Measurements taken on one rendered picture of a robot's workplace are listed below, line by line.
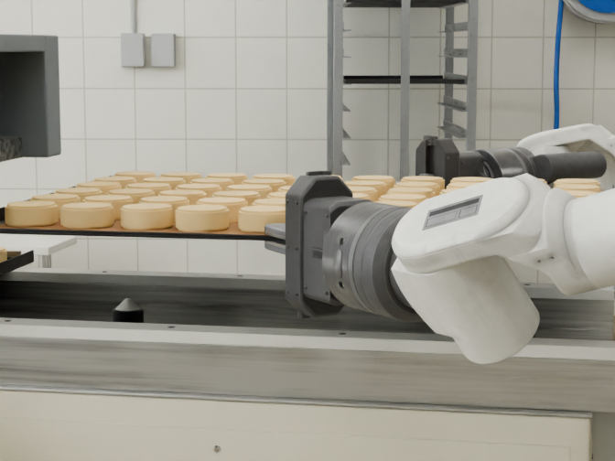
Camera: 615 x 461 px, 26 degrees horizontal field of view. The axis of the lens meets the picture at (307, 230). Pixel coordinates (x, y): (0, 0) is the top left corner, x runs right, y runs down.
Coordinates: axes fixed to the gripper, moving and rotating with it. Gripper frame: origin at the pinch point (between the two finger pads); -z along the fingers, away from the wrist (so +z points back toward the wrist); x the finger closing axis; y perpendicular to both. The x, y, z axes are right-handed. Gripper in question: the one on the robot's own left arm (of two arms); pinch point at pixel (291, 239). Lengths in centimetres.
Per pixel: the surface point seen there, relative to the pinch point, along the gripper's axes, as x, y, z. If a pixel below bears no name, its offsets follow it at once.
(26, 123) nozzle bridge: 7, -4, -68
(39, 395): -16.3, 15.5, -20.4
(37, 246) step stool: -53, -121, -347
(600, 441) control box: -19.4, -25.7, 13.2
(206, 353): -11.7, 3.2, -9.6
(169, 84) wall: 3, -188, -370
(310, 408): -16.3, -3.4, -1.9
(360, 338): -9.7, -7.1, 0.7
